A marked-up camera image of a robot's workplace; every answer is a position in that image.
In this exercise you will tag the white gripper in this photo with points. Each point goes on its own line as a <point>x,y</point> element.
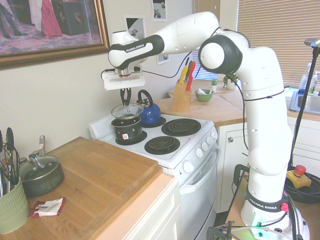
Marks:
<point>125,82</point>

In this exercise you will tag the glass pot lid steel rim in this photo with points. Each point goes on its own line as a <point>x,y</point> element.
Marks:
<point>125,111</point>

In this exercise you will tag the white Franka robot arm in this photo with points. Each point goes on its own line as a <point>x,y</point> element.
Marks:
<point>262,100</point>

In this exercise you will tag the black cooking pot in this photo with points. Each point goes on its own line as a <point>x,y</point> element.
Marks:
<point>127,128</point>

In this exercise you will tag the small plant in white pot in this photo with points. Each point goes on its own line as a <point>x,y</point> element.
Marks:
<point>214,86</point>

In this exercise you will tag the leafy plant in white pot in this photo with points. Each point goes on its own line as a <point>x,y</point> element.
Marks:
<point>231,83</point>

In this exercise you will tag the grey pan with lid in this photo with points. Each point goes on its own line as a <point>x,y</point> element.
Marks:
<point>42,178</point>

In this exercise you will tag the wooden knife block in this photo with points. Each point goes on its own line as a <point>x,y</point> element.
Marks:
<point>180,97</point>

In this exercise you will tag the large black coil stove burner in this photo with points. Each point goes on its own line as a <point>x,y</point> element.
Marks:
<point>181,127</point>

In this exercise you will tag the green ceramic bowl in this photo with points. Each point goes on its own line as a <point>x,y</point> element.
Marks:
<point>203,97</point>

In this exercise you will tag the large wooden cutting board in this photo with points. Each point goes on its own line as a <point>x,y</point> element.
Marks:
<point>100,170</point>

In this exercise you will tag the white stove knob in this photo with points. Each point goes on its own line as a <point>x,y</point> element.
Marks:
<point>204,146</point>
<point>199,152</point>
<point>187,167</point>
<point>209,140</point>
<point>213,135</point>

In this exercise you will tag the gold framed painting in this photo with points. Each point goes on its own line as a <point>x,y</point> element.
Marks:
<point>50,25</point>

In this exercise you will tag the white cabinet under counter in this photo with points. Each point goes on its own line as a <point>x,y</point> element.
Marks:
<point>155,212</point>

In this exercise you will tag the white cabinet with round knob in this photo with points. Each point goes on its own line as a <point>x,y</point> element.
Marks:
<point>230,162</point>

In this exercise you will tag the white electric stove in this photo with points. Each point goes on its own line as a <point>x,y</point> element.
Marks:
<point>197,200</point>

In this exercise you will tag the black kitchen utensils bunch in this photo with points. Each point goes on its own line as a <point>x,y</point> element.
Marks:
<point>10,160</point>

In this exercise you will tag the red and white packet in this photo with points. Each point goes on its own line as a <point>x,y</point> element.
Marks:
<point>47,206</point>

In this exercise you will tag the green ribbed utensil holder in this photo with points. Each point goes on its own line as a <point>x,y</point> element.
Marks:
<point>12,207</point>

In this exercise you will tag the green black clamp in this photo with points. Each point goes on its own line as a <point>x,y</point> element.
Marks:
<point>217,231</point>

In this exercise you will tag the wooden window blinds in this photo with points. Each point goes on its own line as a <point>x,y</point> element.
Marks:
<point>280,25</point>

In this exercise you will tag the steel kitchen sink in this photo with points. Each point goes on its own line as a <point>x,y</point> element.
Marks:
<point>311,102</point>

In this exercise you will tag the clear soap bottle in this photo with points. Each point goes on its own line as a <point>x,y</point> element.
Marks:
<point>313,85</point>

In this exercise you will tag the yellow emergency stop button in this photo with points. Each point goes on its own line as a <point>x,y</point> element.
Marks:
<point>298,175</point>

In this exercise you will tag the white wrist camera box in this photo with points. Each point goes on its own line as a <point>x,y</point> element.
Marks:
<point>107,74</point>

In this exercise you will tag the small printed photo on wall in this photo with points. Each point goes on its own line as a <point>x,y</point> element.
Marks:
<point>163,58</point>

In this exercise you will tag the black camera tripod stand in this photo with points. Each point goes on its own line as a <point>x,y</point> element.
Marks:
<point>303,100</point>

